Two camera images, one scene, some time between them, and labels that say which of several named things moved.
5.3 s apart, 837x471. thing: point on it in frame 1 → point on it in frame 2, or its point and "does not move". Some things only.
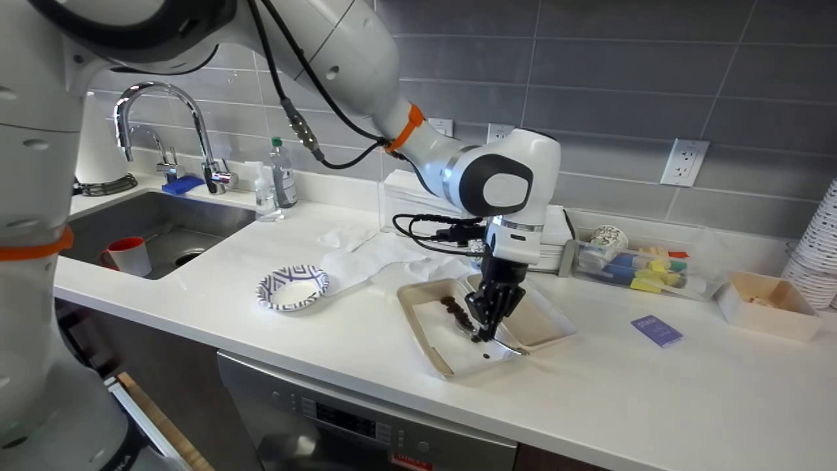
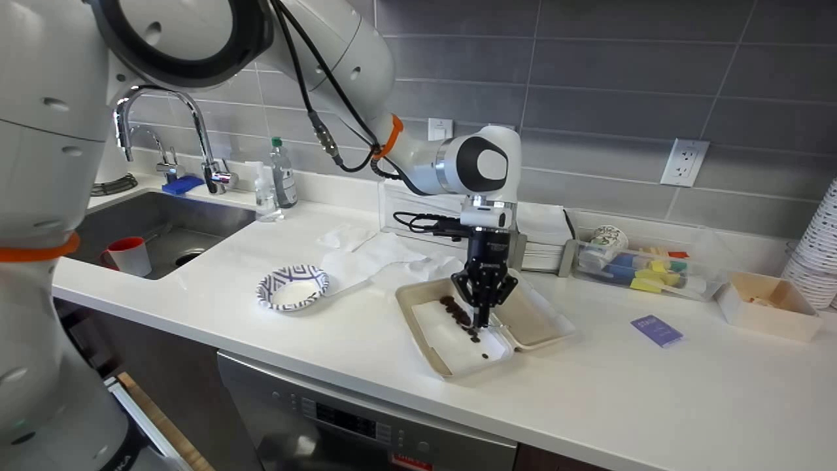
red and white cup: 131,256 does not move
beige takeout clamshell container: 442,320 does not move
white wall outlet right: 684,162 does not move
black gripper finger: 507,311 → 503,288
